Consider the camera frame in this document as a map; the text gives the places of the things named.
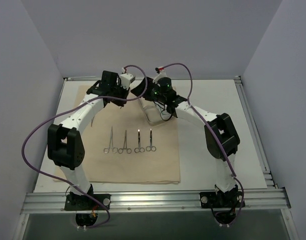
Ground metal instrument tray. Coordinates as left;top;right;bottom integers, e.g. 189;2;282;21
137;98;175;127

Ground beige cloth wrap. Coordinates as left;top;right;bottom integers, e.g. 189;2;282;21
53;85;182;185

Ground surgical forceps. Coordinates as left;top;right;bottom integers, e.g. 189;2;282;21
118;130;132;154

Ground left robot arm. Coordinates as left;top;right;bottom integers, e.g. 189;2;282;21
47;70;135;210

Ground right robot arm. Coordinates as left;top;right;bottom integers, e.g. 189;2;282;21
131;77;240;207

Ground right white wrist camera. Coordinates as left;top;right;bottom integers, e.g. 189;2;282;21
154;66;167;81

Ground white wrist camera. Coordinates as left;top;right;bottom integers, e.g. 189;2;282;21
118;67;136;90
154;66;167;81

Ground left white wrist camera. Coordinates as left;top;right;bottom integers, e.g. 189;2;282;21
118;67;136;90

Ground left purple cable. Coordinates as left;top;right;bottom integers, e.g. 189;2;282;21
21;64;148;229

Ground purple cable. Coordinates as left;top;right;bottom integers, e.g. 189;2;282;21
155;62;245;228
21;64;148;229

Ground right black thin cable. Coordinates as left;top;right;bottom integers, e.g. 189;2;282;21
154;98;175;121

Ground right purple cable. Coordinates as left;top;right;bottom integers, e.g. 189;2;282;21
155;62;245;228

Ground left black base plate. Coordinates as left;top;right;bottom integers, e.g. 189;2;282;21
64;193;111;211

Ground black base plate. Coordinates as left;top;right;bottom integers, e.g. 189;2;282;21
199;191;246;209
64;193;111;211

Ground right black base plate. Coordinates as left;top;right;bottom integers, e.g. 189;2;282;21
199;191;246;209

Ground aluminium frame rail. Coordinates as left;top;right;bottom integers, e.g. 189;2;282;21
21;188;291;214

